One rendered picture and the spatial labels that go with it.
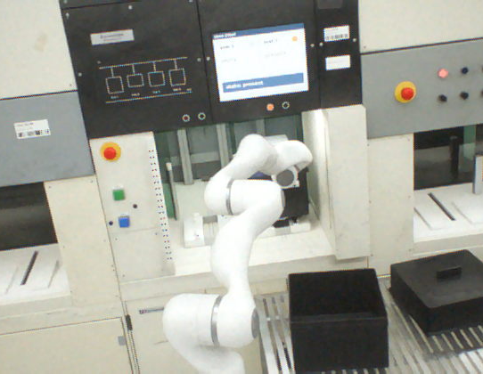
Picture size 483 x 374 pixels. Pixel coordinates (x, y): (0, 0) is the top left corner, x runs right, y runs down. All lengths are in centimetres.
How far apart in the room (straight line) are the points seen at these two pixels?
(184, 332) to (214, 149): 164
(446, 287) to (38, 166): 134
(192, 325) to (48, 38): 99
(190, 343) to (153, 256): 76
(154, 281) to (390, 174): 89
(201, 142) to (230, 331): 167
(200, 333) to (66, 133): 87
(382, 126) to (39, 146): 110
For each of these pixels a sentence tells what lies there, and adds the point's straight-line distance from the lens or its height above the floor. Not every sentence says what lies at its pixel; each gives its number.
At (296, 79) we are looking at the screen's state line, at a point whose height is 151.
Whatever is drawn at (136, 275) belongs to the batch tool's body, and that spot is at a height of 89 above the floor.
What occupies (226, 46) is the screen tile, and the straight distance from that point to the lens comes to 206.
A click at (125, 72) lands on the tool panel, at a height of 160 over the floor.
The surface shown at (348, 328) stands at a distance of 191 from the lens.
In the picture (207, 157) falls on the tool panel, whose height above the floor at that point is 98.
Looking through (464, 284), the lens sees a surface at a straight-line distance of 220.
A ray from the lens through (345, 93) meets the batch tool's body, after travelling 215.
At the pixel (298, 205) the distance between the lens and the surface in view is 246.
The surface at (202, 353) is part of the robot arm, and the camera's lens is 163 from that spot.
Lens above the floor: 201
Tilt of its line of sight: 23 degrees down
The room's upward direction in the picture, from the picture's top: 7 degrees counter-clockwise
